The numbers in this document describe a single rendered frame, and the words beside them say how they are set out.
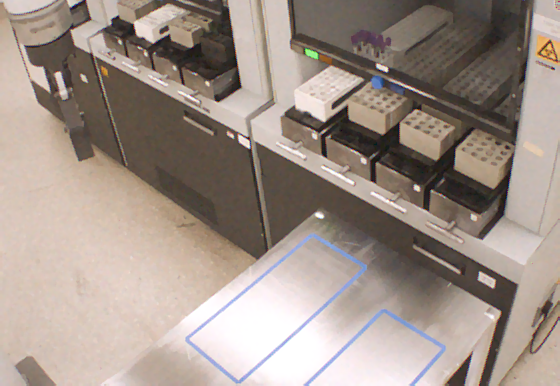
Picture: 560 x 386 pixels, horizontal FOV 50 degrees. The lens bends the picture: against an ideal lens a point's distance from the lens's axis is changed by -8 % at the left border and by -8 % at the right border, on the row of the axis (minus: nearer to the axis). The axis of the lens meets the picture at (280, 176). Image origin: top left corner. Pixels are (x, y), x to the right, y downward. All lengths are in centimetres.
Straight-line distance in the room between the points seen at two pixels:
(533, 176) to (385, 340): 47
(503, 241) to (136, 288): 143
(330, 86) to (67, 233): 145
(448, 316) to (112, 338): 139
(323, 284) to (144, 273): 131
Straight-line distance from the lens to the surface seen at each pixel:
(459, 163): 146
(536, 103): 128
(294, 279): 126
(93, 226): 271
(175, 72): 198
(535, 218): 145
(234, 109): 184
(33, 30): 93
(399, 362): 114
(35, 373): 142
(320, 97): 163
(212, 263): 242
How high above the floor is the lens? 179
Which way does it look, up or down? 41 degrees down
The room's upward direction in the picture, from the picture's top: 8 degrees counter-clockwise
